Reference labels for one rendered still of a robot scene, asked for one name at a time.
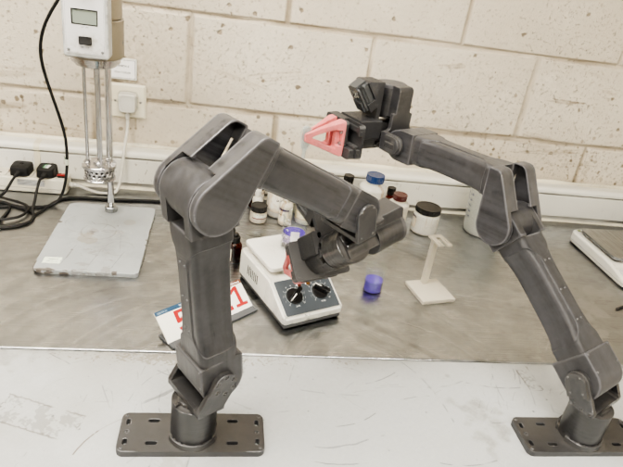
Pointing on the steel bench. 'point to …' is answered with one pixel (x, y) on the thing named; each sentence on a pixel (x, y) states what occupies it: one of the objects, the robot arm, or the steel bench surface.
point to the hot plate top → (268, 251)
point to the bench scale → (603, 249)
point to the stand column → (110, 156)
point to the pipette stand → (425, 292)
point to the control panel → (305, 297)
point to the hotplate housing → (259, 279)
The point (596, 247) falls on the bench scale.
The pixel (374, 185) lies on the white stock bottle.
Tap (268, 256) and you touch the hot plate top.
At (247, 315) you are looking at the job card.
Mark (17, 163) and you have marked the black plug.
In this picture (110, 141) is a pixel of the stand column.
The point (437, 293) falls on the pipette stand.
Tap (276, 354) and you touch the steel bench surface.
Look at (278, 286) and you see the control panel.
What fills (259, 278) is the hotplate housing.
